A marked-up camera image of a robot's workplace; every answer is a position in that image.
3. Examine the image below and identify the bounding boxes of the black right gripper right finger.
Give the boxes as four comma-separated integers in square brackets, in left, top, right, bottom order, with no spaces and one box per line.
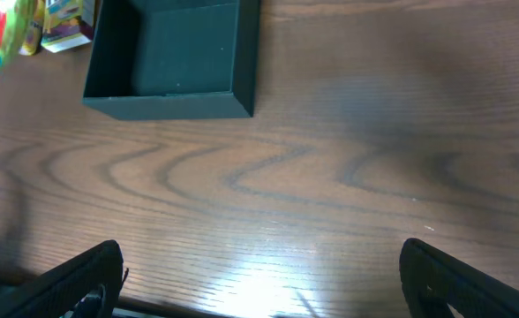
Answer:
[399,238,519,318]

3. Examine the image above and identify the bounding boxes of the green Pretz snack box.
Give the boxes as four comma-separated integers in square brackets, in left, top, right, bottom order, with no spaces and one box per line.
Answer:
[41,0,97,53]

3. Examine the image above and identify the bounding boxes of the yellow plastic bottle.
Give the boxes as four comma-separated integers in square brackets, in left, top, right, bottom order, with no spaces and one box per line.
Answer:
[19,0,45,56]

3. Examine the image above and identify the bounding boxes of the dark green lidded box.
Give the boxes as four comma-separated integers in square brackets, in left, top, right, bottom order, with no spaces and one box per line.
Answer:
[82,0,261,121]

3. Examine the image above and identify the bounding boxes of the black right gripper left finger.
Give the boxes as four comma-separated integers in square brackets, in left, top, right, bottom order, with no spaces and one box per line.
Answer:
[0,240,124,318]

